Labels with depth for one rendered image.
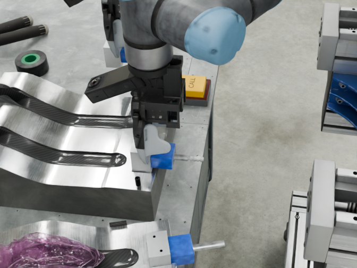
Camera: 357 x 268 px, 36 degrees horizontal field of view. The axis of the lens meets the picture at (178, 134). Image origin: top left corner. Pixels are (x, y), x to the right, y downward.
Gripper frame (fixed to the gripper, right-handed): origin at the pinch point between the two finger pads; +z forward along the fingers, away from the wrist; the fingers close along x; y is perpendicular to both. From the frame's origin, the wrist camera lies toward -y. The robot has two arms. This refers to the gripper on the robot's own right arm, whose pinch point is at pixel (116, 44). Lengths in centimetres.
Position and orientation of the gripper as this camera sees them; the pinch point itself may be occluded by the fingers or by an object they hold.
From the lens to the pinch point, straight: 124.6
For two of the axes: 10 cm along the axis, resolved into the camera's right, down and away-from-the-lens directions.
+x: 1.5, -6.8, 7.1
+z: 0.4, 7.3, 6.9
